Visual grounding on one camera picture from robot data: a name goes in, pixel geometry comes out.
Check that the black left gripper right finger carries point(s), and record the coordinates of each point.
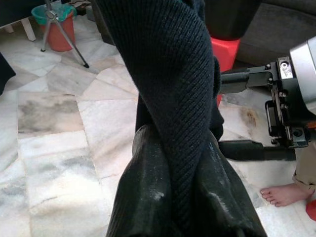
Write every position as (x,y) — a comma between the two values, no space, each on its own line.
(219,182)

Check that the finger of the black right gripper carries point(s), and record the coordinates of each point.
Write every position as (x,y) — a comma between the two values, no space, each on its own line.
(234,81)
(247,150)

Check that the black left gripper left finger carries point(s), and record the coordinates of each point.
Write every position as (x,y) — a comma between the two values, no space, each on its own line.
(143,192)

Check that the black knit garment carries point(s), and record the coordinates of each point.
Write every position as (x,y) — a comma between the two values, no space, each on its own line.
(168,74)

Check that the red plastic stool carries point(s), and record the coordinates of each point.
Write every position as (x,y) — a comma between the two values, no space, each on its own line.
(225,53)

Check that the person leg khaki trousers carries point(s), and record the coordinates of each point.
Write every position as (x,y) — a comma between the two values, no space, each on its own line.
(286,195)

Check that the dark grey fabric sofa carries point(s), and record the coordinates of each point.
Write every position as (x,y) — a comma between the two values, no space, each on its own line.
(284,29)

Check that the small red plastic object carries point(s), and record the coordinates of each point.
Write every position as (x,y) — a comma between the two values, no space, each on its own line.
(311,209)

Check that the orange bin teal liner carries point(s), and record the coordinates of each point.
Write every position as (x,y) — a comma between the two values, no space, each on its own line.
(59,37)

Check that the silver rack tripod stand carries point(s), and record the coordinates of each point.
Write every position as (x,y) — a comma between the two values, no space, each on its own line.
(51,14)

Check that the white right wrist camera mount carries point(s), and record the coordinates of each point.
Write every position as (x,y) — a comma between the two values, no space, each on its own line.
(303,64)

